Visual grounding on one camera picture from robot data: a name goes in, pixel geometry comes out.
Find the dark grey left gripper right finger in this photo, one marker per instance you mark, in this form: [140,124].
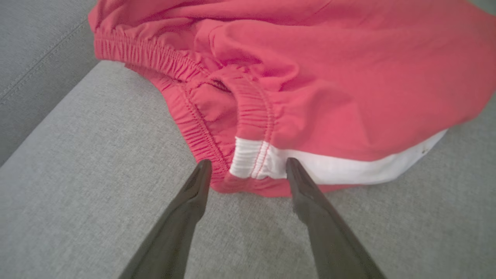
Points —
[329,240]

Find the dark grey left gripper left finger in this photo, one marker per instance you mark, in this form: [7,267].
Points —
[174,232]

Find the red shorts with white stripe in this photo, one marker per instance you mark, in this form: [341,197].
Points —
[329,77]

